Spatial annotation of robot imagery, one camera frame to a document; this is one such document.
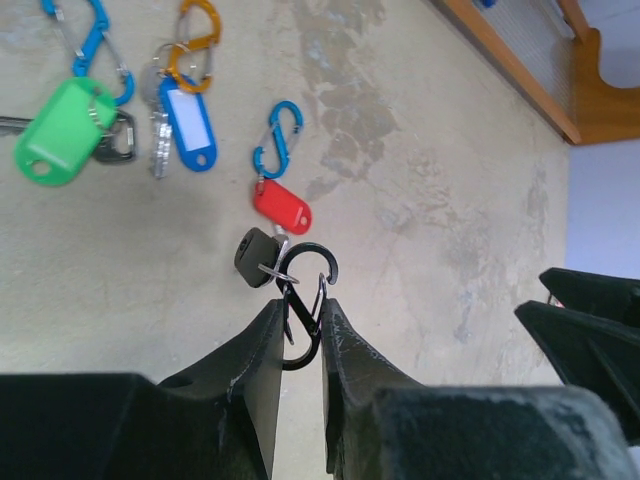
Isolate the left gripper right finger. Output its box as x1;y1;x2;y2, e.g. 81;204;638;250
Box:
320;299;630;479

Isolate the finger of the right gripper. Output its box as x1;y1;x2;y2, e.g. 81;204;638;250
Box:
515;301;639;445
539;268;639;325

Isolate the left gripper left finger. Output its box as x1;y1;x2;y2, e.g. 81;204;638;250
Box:
1;300;284;479

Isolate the black S carabiner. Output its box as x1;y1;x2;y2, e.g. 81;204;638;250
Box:
272;243;340;372

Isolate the silver key black tag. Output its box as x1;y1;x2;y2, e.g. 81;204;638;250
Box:
257;233;299;286

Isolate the silver key red tag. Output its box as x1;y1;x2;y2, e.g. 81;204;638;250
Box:
273;223;289;244

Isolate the blue S carabiner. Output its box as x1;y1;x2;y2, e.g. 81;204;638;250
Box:
252;100;304;180

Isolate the green key tag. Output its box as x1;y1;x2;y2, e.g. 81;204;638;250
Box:
14;77;117;186

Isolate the teal S carabiner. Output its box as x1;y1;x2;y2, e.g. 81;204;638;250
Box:
41;0;135;106

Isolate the orange S carabiner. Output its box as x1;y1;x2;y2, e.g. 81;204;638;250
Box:
166;0;222;94

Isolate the wooden shelf rack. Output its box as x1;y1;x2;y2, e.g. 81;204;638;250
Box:
435;1;639;146

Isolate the silver key blue tag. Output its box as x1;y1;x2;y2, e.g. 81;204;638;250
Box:
141;63;172;179

